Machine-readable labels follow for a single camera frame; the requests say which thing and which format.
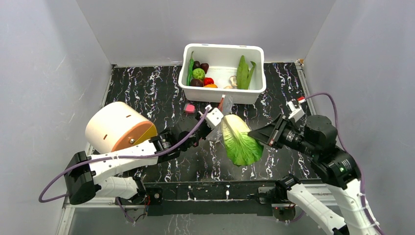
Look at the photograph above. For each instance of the green napa cabbage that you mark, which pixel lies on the green napa cabbage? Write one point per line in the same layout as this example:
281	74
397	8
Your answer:
241	149

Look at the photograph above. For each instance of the beige mushroom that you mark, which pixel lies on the beige mushroom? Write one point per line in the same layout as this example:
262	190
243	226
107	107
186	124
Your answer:
233	83

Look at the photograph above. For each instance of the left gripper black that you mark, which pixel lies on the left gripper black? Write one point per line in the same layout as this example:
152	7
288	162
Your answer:
207	128

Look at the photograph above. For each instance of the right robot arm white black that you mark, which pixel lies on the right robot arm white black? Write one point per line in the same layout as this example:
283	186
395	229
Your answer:
336	168

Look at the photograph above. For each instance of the green leafy vegetable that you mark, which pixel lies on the green leafy vegetable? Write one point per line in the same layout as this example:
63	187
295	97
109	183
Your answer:
244	74

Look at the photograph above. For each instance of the dark red fruit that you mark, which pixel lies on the dark red fruit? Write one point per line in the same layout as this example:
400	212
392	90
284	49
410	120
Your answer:
204	67

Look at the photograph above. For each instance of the green bumpy fruit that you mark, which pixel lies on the green bumpy fruit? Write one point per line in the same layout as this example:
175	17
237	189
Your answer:
198	73

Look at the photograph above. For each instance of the white plastic bin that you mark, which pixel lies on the white plastic bin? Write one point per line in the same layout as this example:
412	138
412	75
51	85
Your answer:
223	61

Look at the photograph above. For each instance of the dark purple fruit front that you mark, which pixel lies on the dark purple fruit front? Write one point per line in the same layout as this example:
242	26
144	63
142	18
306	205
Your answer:
196	83

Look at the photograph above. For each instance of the white cylindrical drum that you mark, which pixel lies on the white cylindrical drum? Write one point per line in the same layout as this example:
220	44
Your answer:
118	126

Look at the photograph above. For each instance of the clear zip top bag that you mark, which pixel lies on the clear zip top bag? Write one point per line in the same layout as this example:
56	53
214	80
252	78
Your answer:
225	107

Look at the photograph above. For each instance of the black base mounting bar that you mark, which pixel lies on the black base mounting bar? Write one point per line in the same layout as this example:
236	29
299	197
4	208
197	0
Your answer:
218	197

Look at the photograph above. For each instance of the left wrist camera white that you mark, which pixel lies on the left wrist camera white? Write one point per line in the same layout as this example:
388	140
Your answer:
214	116

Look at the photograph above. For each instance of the pink small cube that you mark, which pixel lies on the pink small cube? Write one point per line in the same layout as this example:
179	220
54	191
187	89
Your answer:
189	108

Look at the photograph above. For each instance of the orange fruit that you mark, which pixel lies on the orange fruit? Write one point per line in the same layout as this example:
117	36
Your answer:
210	86

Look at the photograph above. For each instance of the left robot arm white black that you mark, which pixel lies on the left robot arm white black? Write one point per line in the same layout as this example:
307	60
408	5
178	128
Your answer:
97	175

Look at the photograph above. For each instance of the red tomato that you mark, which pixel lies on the red tomato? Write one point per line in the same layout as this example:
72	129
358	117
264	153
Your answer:
208	81

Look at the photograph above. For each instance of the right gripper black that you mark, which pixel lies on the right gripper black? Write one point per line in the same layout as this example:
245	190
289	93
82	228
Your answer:
275	132

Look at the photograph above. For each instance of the long green chili pepper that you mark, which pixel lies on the long green chili pepper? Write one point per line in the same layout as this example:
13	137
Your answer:
190	70

